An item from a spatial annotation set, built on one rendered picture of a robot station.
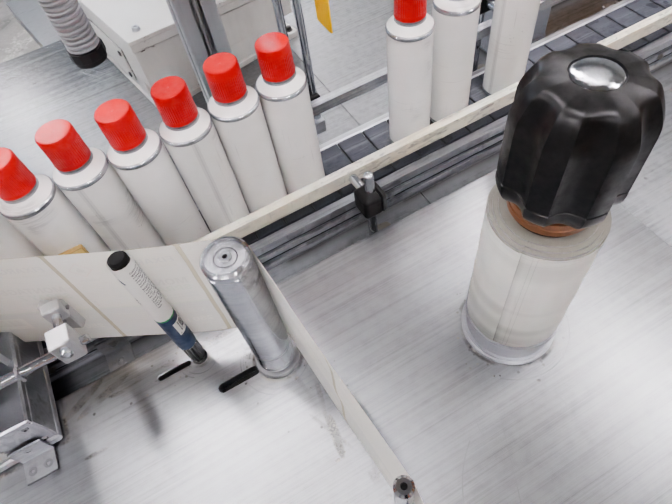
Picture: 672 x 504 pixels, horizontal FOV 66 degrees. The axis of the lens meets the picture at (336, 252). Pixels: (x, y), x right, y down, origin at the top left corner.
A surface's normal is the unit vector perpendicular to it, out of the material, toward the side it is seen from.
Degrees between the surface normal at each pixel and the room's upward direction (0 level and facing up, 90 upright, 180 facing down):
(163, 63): 90
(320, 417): 0
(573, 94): 11
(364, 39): 0
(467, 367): 0
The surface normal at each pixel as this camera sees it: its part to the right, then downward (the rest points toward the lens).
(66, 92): -0.11, -0.55
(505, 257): -0.76, 0.58
